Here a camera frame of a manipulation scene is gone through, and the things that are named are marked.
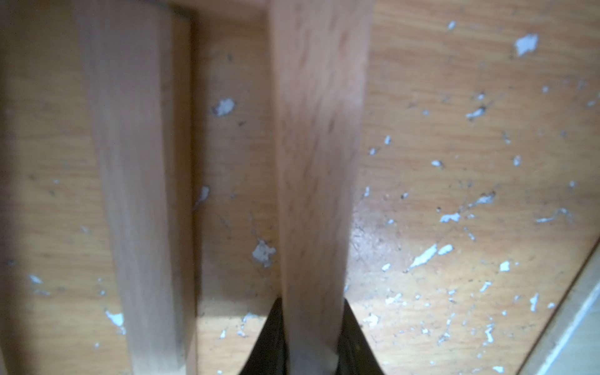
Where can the pale plywood board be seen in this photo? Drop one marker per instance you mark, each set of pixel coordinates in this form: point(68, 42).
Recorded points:
point(576, 303)

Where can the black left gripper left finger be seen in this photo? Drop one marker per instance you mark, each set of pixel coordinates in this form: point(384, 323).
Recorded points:
point(269, 354)

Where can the wooden easel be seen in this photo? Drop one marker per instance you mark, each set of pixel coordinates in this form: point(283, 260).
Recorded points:
point(137, 66)

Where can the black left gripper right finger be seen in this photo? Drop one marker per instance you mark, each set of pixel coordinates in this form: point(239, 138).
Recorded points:
point(355, 356)

